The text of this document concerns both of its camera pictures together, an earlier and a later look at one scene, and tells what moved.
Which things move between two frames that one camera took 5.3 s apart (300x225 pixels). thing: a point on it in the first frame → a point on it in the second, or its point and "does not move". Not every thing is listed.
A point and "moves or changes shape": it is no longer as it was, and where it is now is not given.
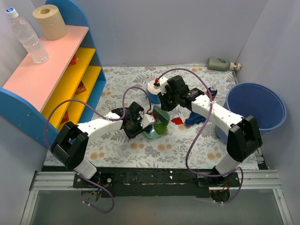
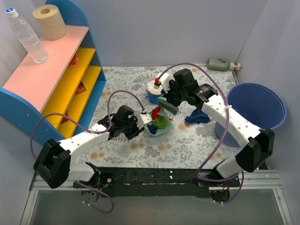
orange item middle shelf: [81, 88] does not move
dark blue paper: [194, 118] does not move
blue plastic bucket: [262, 101] does not move
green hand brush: [161, 115] moves or changes shape
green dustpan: [153, 134] → [161, 123]
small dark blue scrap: [148, 128] does not move
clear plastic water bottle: [27, 37] does not move
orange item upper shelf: [74, 61] does not move
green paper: [161, 128] → [161, 122]
